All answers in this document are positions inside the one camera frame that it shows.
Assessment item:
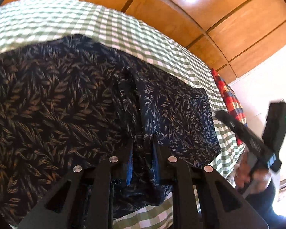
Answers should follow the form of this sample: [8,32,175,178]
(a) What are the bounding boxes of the dark leaf-print pants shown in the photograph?
[0,35,221,226]

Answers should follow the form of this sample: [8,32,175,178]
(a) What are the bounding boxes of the red plaid pillow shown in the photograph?
[211,68,249,146]

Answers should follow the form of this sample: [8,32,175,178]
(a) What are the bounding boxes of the dark right sleeve forearm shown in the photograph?
[246,181,286,228]

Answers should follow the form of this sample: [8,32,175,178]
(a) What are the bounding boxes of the green checkered bed sheet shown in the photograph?
[0,0,244,228]

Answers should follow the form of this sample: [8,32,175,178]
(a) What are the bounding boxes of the right hand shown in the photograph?
[234,152,272,194]

